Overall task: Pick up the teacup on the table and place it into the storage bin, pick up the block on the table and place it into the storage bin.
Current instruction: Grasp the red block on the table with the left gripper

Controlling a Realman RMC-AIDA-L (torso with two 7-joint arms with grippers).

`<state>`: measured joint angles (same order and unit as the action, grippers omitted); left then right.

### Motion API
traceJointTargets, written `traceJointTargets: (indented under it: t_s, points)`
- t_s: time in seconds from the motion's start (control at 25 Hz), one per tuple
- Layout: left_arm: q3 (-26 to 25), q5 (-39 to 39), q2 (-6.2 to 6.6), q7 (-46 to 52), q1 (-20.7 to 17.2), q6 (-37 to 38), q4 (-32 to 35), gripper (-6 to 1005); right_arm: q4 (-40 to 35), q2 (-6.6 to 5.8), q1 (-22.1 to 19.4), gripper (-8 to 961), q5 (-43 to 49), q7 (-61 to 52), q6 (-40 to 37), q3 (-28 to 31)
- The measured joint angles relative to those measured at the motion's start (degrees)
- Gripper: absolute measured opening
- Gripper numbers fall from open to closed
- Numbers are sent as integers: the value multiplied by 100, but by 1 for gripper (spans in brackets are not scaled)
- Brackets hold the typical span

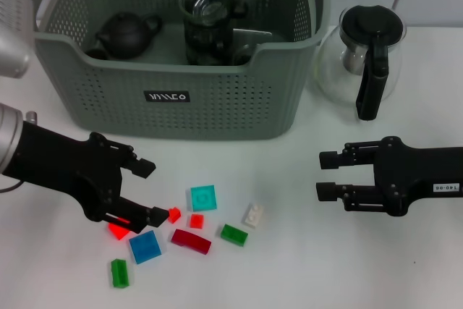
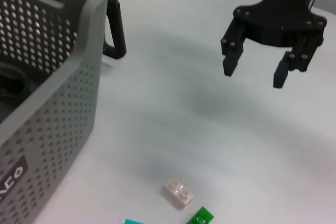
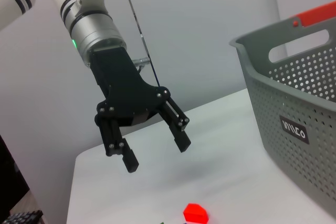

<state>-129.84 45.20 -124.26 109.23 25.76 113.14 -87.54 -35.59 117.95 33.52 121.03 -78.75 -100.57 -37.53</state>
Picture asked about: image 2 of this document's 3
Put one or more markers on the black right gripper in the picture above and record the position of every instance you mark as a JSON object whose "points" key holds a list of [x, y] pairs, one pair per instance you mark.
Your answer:
{"points": [[283, 11]]}

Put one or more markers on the teal square block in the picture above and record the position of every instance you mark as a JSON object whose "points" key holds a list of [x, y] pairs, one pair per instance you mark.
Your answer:
{"points": [[134, 221]]}

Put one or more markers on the white two-stud block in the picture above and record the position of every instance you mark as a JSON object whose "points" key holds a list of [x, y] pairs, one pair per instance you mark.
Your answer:
{"points": [[178, 195]]}

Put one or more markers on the green rectangular block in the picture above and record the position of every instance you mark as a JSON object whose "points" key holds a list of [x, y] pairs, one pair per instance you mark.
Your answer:
{"points": [[202, 216]]}

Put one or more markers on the grey perforated plastic storage bin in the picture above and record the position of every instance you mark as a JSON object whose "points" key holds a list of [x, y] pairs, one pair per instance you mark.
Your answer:
{"points": [[65, 116]]}

